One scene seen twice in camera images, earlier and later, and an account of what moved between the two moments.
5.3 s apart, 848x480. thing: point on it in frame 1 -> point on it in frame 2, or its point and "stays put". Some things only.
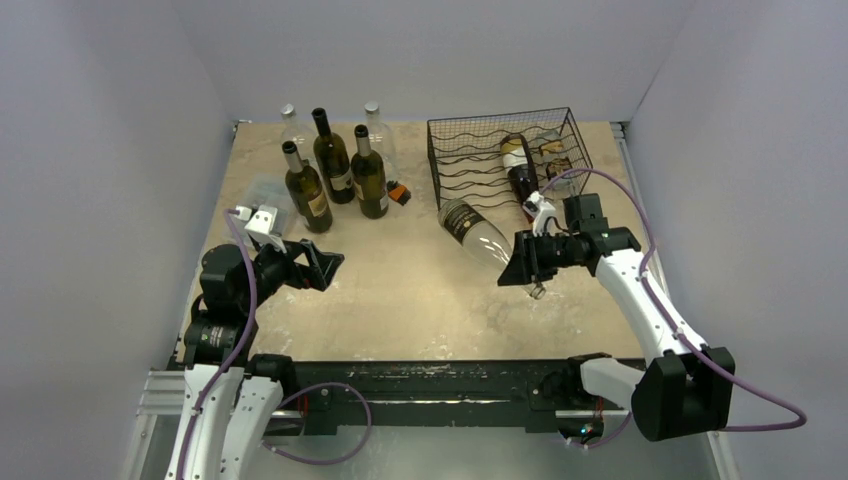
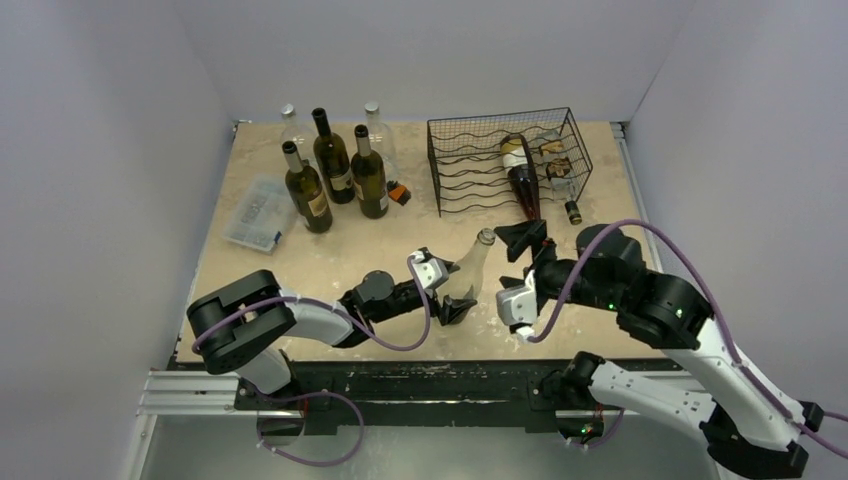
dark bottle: x=369 y=177 stays put
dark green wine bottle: x=333 y=160 stays put
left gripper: x=321 y=264 -> x=449 y=308
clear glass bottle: x=381 y=136 stays put
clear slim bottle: x=482 y=237 -> x=469 y=272
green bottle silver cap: x=306 y=192 stays put
